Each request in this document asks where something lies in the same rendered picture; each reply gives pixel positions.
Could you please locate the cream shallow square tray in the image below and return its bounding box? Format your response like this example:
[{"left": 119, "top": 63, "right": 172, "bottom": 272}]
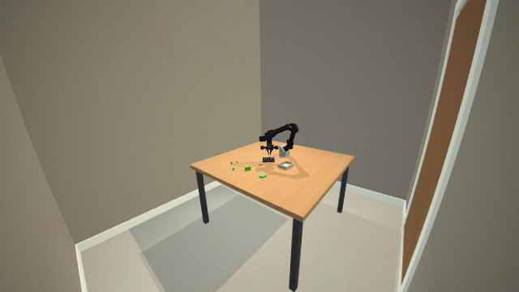
[{"left": 278, "top": 161, "right": 294, "bottom": 170}]

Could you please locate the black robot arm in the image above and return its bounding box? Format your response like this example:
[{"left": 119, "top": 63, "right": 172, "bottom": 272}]
[{"left": 259, "top": 123, "right": 298, "bottom": 152}]

